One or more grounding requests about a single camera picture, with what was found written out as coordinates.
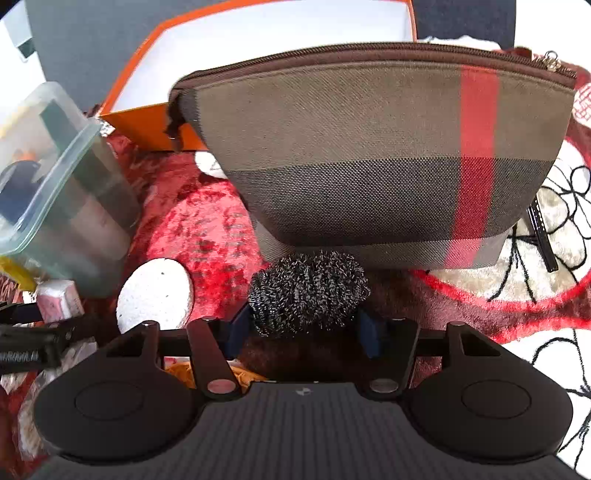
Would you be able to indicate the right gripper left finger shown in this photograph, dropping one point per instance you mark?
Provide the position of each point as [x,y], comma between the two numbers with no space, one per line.
[217,341]

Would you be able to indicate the clear plastic storage box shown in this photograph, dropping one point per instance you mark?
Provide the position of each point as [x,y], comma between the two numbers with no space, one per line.
[67,210]

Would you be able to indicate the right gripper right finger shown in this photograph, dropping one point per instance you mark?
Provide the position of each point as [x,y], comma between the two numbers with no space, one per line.
[389,347]

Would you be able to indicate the dark blue headboard panel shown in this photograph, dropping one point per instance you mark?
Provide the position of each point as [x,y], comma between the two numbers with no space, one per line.
[492,20]

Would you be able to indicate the red floral fleece blanket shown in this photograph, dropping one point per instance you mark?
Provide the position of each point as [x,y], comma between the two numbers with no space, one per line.
[472,409]

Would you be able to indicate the grey headboard panel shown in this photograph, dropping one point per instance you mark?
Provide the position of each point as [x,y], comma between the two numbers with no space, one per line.
[84,44]

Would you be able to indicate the orange cardboard box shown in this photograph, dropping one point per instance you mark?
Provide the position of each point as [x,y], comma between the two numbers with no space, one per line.
[231,32]

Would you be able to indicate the black sparkly scrunchie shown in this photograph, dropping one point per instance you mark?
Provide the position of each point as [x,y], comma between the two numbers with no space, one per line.
[306,294]

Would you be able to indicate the orange silicone honeycomb mat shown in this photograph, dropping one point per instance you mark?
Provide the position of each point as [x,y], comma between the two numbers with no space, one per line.
[202,376]

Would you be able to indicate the pink tissue pack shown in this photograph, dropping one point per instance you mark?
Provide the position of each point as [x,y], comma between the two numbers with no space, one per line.
[58,300]

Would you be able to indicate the brown plaid zipper pouch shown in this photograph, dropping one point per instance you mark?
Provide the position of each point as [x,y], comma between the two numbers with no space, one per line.
[405,155]

